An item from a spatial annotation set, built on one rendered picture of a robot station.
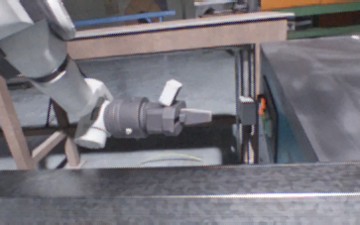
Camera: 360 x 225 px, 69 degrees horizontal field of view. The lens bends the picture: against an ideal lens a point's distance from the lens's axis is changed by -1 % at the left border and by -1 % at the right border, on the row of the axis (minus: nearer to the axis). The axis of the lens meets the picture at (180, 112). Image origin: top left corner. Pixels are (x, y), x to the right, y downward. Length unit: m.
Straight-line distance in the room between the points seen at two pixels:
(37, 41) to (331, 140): 0.36
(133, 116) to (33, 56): 0.22
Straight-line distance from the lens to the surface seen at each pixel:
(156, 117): 0.51
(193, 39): 0.96
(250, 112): 1.03
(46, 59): 0.42
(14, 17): 0.37
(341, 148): 0.23
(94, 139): 0.57
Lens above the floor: 0.84
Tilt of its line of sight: 21 degrees down
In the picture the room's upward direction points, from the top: 6 degrees counter-clockwise
